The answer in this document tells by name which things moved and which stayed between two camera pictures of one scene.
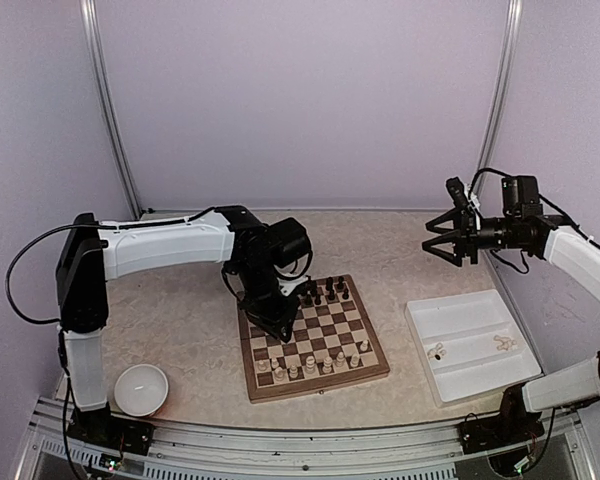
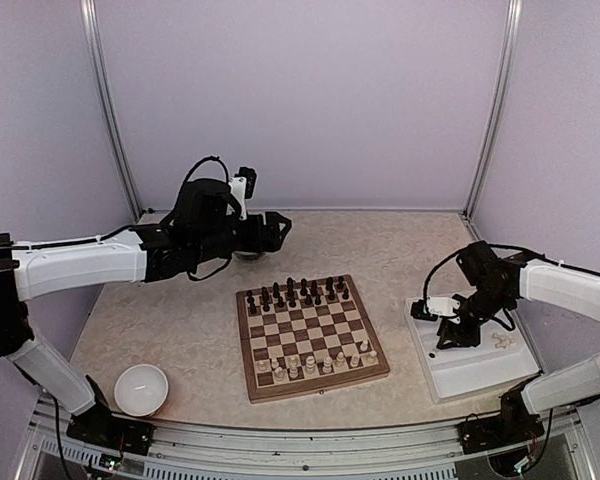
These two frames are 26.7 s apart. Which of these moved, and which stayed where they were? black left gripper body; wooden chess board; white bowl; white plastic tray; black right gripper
Moved: black left gripper body; black right gripper
Stayed: white plastic tray; white bowl; wooden chess board
